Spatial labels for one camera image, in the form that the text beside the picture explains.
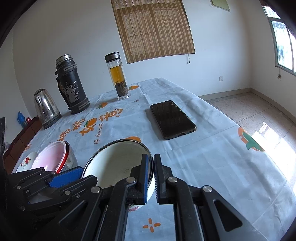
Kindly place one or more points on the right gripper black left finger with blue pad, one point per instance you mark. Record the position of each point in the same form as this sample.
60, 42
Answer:
101, 213

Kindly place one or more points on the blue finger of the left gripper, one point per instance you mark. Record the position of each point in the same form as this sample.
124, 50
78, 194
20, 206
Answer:
66, 177

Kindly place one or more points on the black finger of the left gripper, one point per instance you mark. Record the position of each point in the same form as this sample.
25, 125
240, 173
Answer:
66, 188

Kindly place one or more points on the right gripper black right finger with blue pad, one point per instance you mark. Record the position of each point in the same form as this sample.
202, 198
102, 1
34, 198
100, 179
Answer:
200, 213

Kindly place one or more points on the white enamel bowl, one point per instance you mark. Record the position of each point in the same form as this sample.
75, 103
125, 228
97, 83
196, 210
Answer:
115, 161

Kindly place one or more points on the pink bowl red rim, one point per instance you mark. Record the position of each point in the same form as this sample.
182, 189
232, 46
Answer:
57, 156

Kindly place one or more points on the white floral plate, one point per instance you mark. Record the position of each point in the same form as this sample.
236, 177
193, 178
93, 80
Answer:
26, 163

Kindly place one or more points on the white persimmon print tablecloth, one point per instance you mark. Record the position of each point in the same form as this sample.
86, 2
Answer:
255, 172

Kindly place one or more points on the dark wooden cabinet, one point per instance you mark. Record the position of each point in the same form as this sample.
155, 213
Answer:
20, 144

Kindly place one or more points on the stainless steel electric kettle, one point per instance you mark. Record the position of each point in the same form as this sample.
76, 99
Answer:
46, 108

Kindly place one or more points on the blue thermos jug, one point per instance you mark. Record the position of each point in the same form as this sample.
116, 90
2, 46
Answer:
21, 120

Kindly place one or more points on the black smartphone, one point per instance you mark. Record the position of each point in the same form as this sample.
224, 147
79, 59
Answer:
172, 121

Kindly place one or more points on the black thermos flask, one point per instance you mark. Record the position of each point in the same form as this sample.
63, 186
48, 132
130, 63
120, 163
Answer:
69, 84

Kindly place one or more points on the glass tea bottle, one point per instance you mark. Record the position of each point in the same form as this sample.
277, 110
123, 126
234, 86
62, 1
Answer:
114, 65

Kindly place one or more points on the bamboo window blind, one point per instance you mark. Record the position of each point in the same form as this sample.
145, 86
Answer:
152, 29

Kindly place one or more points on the window with green frame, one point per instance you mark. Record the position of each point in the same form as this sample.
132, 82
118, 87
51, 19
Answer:
284, 41

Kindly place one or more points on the beige wall panel box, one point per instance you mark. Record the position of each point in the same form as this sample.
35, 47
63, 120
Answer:
222, 4

